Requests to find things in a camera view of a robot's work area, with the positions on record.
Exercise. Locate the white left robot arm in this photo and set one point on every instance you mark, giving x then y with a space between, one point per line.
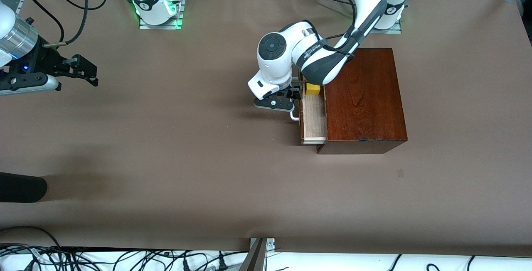
274 46

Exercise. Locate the black cylindrical object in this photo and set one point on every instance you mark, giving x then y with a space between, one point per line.
20 188

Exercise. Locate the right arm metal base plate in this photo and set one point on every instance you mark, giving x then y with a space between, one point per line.
160 27

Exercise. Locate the brown paper table cover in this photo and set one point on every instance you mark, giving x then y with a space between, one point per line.
208 158

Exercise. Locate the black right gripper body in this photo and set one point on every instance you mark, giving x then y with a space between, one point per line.
45 60

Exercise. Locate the yellow block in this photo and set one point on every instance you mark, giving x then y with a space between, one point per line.
312 89

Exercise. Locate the dark wooden drawer cabinet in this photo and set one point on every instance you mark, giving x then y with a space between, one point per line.
365 96

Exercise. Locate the aluminium table edge rail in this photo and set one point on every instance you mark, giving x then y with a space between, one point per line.
21 5

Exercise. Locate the aluminium frame post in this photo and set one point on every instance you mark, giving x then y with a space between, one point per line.
255 258

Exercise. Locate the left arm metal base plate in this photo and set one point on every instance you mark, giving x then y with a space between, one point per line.
395 30

